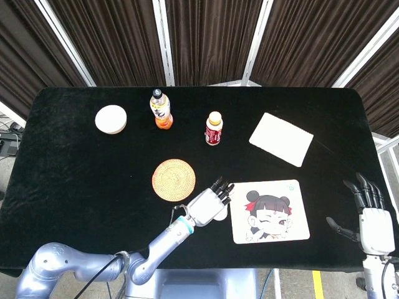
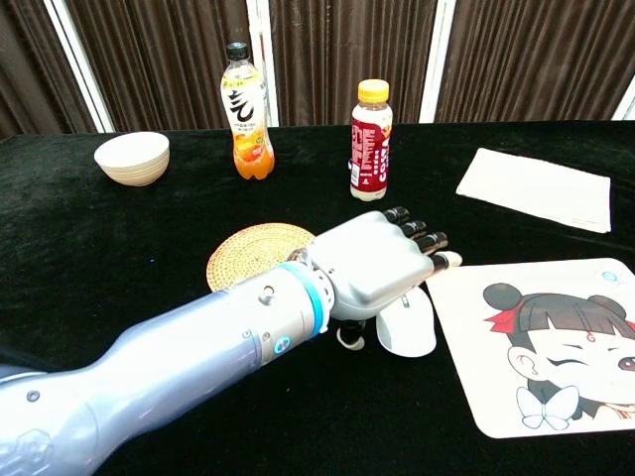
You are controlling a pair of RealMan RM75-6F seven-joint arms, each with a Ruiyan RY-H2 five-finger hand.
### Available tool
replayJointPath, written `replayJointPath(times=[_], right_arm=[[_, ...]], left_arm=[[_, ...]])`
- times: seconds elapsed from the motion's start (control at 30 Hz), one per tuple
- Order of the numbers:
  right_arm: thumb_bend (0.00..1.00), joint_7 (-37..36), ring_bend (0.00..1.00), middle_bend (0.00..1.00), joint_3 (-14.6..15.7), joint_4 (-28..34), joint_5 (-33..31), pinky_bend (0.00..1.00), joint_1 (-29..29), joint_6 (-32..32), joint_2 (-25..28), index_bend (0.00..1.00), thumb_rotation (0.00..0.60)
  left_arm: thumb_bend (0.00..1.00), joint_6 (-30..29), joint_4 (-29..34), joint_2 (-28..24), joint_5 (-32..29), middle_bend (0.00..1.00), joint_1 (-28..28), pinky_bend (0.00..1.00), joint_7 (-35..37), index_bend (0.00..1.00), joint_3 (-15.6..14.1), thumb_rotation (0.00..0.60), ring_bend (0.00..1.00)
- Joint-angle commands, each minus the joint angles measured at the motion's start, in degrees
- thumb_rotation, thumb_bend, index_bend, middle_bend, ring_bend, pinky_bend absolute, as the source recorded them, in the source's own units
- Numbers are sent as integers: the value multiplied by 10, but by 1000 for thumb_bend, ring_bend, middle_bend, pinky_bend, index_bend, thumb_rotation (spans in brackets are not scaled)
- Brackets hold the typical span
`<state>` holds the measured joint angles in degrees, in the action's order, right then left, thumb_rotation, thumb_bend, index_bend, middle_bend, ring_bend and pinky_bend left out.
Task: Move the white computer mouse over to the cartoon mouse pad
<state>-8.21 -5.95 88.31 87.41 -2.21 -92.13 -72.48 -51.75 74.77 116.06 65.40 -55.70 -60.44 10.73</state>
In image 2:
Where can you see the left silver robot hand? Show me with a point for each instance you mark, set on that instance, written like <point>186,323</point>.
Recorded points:
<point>372,263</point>

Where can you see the white computer mouse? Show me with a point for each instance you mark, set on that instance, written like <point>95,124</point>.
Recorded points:
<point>409,327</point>

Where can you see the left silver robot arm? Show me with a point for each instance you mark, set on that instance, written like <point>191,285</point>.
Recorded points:
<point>173,352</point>

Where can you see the cartoon girl mouse pad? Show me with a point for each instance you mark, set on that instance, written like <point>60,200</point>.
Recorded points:
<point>471,337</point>

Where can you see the red label bottle yellow cap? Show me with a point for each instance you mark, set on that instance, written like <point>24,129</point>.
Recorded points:
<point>369,154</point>

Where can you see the round woven straw coaster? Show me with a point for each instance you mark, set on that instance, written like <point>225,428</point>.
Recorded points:
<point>248,253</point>

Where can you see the orange drink bottle black cap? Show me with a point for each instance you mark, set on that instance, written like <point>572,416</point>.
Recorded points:
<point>250,154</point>

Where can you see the white folded cloth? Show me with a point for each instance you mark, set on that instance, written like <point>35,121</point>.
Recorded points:
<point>536,188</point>

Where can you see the brown pleated curtain panel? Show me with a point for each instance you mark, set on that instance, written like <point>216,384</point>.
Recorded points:
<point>536,54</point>
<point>164,59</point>
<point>342,44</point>
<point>25,74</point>

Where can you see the black velvet tablecloth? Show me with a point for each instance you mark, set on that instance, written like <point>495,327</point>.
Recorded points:
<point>124,238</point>

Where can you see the white ceramic bowl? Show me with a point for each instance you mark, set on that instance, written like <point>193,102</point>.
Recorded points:
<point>131,158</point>

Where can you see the white metal frame post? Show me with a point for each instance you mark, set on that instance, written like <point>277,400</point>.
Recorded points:
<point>625,106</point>
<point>436,54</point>
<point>79,64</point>
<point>263,30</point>

